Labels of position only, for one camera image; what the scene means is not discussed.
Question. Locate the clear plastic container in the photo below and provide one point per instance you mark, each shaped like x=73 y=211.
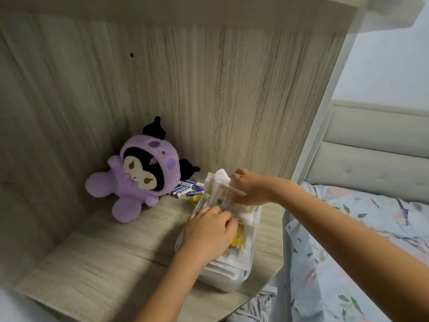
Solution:
x=248 y=268

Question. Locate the wooden shelf unit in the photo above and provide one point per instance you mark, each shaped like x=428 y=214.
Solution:
x=234 y=80

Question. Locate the person's right hand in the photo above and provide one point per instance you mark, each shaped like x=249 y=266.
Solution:
x=264 y=189

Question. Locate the person's right forearm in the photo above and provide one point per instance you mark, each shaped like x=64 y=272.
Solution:
x=362 y=258

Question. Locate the beige padded headboard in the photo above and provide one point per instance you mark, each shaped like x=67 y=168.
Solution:
x=368 y=164

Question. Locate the person's left forearm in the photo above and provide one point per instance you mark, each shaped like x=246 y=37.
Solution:
x=167 y=291

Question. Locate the purple plush toy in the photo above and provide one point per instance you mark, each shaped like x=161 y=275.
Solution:
x=134 y=177

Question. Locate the floral pillow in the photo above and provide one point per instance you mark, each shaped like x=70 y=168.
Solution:
x=362 y=211

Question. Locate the gray crumpled clothes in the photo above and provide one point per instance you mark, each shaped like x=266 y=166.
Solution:
x=251 y=308

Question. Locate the bundle of blue white batteries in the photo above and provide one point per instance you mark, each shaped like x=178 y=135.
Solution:
x=186 y=189

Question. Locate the floral bed sheet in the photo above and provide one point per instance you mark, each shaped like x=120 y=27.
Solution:
x=335 y=281

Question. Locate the person's left hand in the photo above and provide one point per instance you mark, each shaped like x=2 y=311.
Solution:
x=207 y=238

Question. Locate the yellow tape roll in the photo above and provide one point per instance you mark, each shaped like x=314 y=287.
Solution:
x=194 y=200

